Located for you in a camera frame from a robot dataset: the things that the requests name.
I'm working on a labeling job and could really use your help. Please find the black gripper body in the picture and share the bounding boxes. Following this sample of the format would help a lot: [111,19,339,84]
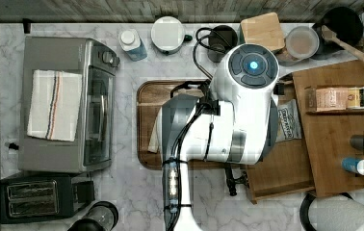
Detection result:
[223,163,249,196]

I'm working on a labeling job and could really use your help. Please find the breakfast tea packet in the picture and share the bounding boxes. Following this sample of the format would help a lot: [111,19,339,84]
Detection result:
[276,99,301,142]

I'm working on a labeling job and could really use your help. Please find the wooden drawer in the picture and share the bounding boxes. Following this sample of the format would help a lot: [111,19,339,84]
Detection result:
[245,75,316,204]

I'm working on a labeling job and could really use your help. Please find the striped white dish towel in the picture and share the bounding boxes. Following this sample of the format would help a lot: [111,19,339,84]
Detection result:
[27,69,83,141]

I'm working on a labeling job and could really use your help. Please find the silver toaster oven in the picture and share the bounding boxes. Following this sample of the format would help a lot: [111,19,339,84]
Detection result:
[18,37,119,173]

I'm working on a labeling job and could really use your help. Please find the wooden serving tray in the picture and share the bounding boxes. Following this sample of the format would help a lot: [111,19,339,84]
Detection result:
[136,79,251,171]

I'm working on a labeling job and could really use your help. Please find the dark grey cup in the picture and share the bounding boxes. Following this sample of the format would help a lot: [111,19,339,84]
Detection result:
[207,25,238,63]

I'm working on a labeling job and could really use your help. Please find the black two-slot toaster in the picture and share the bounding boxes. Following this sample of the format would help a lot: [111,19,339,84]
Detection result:
[0,174,94,224]

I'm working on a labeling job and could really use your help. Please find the blue spice jar white lid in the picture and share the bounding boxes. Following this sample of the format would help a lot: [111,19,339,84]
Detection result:
[341,157,364,176]

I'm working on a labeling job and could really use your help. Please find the green box bamboo lid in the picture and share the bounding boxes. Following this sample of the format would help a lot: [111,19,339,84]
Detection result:
[240,13,285,52]

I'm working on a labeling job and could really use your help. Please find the wooden spoon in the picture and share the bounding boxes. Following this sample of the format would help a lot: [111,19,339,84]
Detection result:
[321,25,364,63]

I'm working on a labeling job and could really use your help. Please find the yellow green tea packets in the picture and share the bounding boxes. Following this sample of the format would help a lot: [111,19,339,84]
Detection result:
[347,87,364,109]

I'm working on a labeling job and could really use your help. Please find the white sponge block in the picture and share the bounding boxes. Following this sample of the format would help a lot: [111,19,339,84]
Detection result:
[147,123,159,153]

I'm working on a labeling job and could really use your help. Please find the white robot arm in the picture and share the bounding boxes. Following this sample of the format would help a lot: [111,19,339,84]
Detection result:
[156,43,279,231]

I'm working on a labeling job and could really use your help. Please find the black grinder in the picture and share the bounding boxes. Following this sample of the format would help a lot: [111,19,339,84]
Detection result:
[67,201,119,231]

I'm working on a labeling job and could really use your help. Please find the brown tea bag packets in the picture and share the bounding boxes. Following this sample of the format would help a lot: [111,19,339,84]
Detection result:
[306,88,348,112]

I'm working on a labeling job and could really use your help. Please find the green canister white lid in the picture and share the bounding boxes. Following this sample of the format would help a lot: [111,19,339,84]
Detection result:
[150,16,193,55]

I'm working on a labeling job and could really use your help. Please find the paper towel roll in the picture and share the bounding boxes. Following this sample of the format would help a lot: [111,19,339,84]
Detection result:
[299,193,364,231]

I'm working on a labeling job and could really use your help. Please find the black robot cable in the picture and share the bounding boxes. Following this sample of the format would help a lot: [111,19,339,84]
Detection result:
[192,27,236,81]

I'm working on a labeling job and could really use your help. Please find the blue bottle white cap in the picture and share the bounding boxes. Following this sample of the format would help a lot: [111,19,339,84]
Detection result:
[118,29,147,62]

